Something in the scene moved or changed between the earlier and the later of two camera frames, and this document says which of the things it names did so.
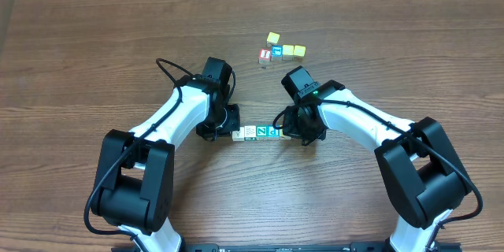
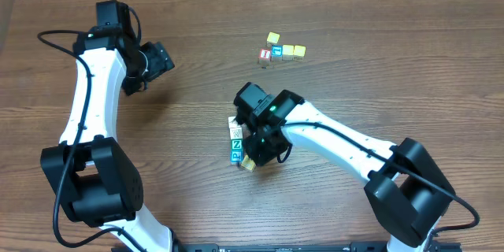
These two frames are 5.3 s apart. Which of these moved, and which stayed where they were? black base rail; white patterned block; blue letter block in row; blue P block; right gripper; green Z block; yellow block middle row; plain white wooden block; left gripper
Moved: green Z block; white patterned block; left gripper; right gripper; blue P block; plain white wooden block
Stayed: blue letter block in row; black base rail; yellow block middle row
